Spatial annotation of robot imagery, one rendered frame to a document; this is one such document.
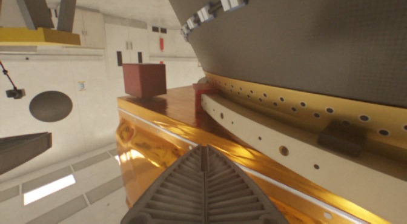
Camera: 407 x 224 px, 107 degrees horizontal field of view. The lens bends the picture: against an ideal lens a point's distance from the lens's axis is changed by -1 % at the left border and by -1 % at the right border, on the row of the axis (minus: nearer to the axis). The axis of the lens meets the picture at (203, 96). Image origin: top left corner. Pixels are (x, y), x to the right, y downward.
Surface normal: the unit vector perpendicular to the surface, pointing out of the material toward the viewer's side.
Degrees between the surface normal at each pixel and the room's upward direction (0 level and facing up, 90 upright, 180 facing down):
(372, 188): 90
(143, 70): 90
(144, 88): 90
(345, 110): 62
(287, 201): 92
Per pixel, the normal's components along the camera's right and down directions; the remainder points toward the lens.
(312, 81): -0.74, 0.55
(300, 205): -0.63, 0.16
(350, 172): -0.79, 0.13
